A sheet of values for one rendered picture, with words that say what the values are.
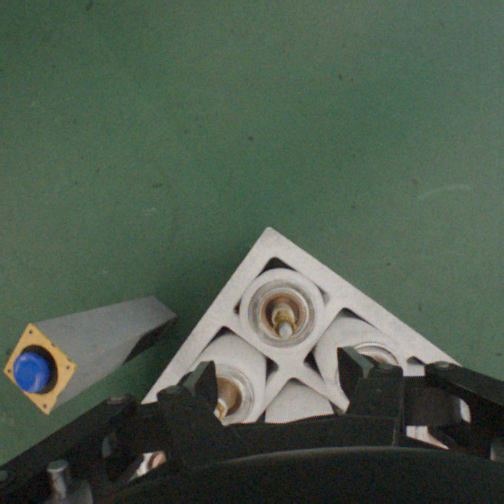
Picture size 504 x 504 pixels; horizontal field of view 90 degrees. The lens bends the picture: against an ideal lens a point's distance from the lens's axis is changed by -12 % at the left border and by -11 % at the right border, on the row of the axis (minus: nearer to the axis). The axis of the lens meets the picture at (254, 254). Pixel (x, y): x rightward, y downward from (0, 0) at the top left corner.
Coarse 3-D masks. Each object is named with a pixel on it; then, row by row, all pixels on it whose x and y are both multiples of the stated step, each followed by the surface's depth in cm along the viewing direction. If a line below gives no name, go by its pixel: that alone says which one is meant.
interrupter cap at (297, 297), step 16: (272, 288) 31; (288, 288) 31; (304, 288) 31; (256, 304) 31; (272, 304) 31; (288, 304) 31; (304, 304) 31; (256, 320) 31; (304, 320) 31; (256, 336) 31; (272, 336) 31; (304, 336) 30
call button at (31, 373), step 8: (16, 360) 25; (24, 360) 25; (32, 360) 25; (40, 360) 25; (16, 368) 25; (24, 368) 25; (32, 368) 25; (40, 368) 25; (48, 368) 26; (16, 376) 25; (24, 376) 25; (32, 376) 25; (40, 376) 25; (48, 376) 26; (24, 384) 25; (32, 384) 25; (40, 384) 25; (32, 392) 25
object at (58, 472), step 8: (56, 464) 6; (64, 464) 6; (48, 472) 5; (56, 472) 5; (64, 472) 5; (56, 480) 5; (64, 480) 5; (72, 480) 6; (80, 480) 6; (56, 488) 5; (64, 488) 5; (72, 488) 6; (80, 488) 6; (88, 488) 6; (48, 496) 5; (56, 496) 5; (64, 496) 5; (72, 496) 5; (80, 496) 5; (88, 496) 6
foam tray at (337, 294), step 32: (256, 256) 39; (288, 256) 38; (224, 288) 39; (320, 288) 42; (352, 288) 38; (224, 320) 39; (384, 320) 37; (192, 352) 39; (416, 352) 37; (160, 384) 39; (320, 384) 37
